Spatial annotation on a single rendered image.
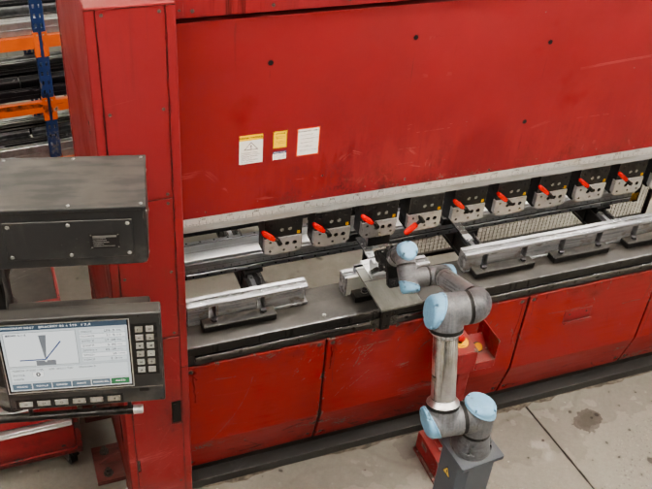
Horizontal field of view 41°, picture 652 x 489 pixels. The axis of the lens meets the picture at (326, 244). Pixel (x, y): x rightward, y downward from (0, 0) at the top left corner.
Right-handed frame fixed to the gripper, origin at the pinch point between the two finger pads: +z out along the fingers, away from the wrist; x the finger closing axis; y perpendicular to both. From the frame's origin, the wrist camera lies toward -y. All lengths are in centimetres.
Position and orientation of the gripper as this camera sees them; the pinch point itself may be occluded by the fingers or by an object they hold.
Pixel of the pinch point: (378, 272)
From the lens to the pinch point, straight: 357.2
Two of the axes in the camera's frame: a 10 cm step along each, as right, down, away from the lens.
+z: -2.8, 2.2, 9.3
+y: -2.2, -9.6, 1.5
